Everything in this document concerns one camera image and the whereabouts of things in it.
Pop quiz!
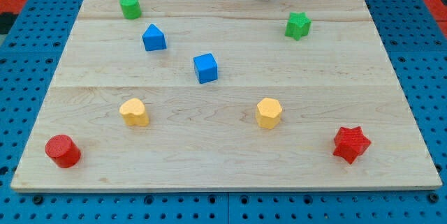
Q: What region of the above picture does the red cylinder block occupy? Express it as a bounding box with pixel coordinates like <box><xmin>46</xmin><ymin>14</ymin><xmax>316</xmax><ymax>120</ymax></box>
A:
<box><xmin>45</xmin><ymin>135</ymin><xmax>81</xmax><ymax>168</ymax></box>

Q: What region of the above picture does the yellow heart block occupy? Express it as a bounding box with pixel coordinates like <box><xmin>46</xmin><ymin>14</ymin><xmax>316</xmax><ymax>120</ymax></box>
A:
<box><xmin>119</xmin><ymin>98</ymin><xmax>149</xmax><ymax>127</ymax></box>

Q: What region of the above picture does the blue triangle block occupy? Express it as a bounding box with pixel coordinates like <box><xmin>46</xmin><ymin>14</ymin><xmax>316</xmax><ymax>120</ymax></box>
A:
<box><xmin>142</xmin><ymin>24</ymin><xmax>167</xmax><ymax>51</ymax></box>

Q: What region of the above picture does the red star block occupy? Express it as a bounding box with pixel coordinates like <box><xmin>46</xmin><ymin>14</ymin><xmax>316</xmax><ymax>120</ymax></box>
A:
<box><xmin>332</xmin><ymin>126</ymin><xmax>372</xmax><ymax>164</ymax></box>

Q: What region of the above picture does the blue cube block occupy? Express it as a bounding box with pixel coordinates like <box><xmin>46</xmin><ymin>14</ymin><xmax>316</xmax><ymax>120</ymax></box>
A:
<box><xmin>193</xmin><ymin>53</ymin><xmax>218</xmax><ymax>84</ymax></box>

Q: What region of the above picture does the light wooden board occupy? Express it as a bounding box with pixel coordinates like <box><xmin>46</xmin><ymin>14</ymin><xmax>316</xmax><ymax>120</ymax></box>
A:
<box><xmin>10</xmin><ymin>0</ymin><xmax>442</xmax><ymax>193</ymax></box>

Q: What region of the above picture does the green star block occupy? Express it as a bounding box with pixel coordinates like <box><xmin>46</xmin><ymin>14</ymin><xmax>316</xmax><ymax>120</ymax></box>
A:
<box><xmin>285</xmin><ymin>13</ymin><xmax>312</xmax><ymax>40</ymax></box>

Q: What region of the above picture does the green cylinder block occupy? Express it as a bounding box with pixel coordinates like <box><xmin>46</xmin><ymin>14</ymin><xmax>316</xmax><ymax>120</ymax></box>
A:
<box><xmin>119</xmin><ymin>0</ymin><xmax>142</xmax><ymax>20</ymax></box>

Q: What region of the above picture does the yellow hexagon block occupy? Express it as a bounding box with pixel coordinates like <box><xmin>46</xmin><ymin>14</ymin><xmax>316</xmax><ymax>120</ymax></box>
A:
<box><xmin>255</xmin><ymin>98</ymin><xmax>283</xmax><ymax>129</ymax></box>

